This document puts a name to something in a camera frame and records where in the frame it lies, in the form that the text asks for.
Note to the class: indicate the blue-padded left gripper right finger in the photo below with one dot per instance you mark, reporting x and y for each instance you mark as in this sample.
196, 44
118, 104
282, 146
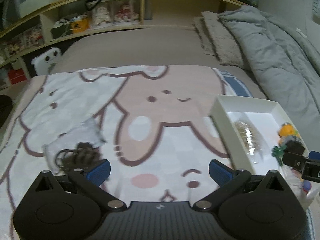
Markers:
230, 183

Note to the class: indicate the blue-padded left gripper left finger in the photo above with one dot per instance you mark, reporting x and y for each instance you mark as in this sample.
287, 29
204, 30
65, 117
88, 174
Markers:
88, 181

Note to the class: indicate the green plastic clip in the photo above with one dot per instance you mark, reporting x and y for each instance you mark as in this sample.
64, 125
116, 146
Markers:
278, 153

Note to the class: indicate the yellow toy figure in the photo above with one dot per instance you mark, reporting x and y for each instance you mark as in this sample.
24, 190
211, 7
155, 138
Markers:
290, 140

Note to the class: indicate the bag of beige cords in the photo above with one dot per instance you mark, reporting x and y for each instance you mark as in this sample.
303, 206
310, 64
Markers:
249, 135

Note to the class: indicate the white shallow tray box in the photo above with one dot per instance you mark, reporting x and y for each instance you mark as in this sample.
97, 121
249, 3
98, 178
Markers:
267, 116

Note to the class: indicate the pink cartoon bunny blanket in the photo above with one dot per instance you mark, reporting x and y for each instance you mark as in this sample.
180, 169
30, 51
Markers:
160, 140

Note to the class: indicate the blue striped pillow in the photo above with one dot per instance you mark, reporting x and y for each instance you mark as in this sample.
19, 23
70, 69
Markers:
237, 85

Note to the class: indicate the grey quilted duvet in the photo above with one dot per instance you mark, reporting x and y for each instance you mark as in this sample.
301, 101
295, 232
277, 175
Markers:
285, 65

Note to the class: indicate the white device with two holes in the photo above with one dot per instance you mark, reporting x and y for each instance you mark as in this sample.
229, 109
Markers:
45, 63

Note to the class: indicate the red box on shelf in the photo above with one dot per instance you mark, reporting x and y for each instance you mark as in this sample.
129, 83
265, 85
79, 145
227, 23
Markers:
16, 76

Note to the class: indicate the yellow bag on shelf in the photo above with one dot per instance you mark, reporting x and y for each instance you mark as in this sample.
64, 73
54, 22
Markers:
79, 24

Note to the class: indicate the wooden headboard shelf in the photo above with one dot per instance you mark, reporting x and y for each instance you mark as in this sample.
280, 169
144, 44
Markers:
51, 25

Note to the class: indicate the red doll in clear box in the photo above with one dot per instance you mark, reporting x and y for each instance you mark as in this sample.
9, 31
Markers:
124, 12

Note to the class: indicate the white box on shelf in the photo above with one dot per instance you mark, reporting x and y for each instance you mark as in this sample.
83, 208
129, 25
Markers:
29, 6

